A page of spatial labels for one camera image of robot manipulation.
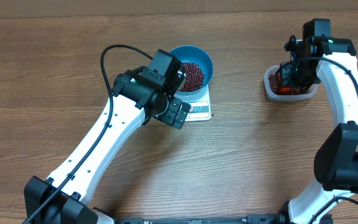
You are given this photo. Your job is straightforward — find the red measuring scoop blue handle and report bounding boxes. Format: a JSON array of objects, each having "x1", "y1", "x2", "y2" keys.
[{"x1": 278, "y1": 82, "x2": 291, "y2": 95}]

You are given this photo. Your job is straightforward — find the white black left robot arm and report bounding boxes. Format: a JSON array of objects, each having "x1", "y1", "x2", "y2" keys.
[{"x1": 24, "y1": 49, "x2": 190, "y2": 223}]

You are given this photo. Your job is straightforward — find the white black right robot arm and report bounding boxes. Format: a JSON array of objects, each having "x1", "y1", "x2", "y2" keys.
[{"x1": 275, "y1": 19, "x2": 358, "y2": 223}]

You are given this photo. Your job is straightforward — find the white digital kitchen scale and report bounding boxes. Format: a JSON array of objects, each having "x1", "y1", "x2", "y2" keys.
[{"x1": 175, "y1": 85, "x2": 212, "y2": 122}]

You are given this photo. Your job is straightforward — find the red beans in bowl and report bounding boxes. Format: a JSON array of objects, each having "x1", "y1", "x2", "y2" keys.
[{"x1": 181, "y1": 62, "x2": 205, "y2": 92}]

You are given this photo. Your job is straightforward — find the teal plastic bowl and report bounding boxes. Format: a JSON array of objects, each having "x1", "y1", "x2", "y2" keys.
[{"x1": 169, "y1": 45, "x2": 214, "y2": 96}]

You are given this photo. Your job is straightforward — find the clear container of red beans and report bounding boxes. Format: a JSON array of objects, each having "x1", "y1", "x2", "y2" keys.
[{"x1": 264, "y1": 65, "x2": 318, "y2": 103}]

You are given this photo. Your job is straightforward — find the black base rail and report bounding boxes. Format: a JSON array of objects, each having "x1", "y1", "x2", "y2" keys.
[{"x1": 114, "y1": 212, "x2": 291, "y2": 224}]

